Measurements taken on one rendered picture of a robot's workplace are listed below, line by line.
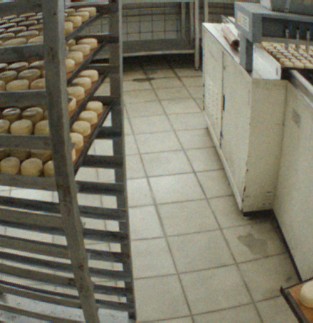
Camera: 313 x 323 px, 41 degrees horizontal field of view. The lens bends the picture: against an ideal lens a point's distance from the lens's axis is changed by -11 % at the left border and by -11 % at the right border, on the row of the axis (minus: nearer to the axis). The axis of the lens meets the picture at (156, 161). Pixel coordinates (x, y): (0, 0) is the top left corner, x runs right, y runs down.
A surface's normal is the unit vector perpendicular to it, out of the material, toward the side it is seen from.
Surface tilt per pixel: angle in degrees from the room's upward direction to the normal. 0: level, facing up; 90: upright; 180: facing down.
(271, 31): 90
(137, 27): 90
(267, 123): 90
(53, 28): 90
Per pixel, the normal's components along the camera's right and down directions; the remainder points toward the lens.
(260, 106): 0.08, 0.49
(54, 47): -0.13, 0.49
